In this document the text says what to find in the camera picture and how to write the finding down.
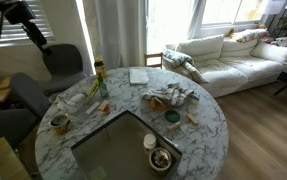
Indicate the striped white grey towel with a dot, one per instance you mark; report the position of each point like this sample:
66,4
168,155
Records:
171,95

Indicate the floral throw pillow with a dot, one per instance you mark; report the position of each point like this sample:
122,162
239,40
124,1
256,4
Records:
249,35

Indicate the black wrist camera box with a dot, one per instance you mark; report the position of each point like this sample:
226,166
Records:
18,12

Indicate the white fabric sofa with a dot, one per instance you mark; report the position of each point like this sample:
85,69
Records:
236,71

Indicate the white bowl with scraps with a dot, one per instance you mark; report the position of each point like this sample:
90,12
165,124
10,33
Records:
159,159

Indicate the small white jar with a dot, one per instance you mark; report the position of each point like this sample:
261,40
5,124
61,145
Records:
149,141

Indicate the long white block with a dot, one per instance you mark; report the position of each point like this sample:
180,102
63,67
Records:
92,108

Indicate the green sticky note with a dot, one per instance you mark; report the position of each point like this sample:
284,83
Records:
98,173

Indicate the clear plastic container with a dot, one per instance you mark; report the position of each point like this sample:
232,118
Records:
66,105

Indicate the small white block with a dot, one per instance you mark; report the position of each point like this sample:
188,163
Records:
102,103

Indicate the green bottle with red cap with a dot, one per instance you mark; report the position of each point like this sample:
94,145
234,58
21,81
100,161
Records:
103,88

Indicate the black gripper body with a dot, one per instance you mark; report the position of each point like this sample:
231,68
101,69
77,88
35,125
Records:
33,33

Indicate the grey white knit blanket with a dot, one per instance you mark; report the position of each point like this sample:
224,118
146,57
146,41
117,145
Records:
178,58

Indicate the dark glass tray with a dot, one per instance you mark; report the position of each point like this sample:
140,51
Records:
123,146

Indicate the grey upholstered chair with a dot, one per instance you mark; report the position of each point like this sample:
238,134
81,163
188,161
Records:
6,126
29,93
63,63

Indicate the small red round item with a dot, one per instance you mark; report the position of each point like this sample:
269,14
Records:
106,109

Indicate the glass jar with sauce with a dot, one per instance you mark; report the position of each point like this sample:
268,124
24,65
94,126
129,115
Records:
59,121

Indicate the small wooden block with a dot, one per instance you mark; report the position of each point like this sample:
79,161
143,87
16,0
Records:
192,118
57,102
174,125

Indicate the light wooden board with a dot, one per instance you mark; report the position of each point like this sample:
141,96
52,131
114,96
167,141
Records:
6,160

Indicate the orange crumpled item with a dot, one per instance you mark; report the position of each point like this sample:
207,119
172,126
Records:
158,104

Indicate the small wooden chair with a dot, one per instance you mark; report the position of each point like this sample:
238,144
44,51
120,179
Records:
153,55

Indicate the white lamp shade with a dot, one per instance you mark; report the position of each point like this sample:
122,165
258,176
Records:
273,6

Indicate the round green lid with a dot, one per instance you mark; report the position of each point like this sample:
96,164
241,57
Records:
172,116

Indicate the black metal plant stand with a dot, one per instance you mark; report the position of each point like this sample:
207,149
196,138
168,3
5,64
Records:
284,21

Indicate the white sheer curtain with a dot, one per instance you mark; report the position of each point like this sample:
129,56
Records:
116,33

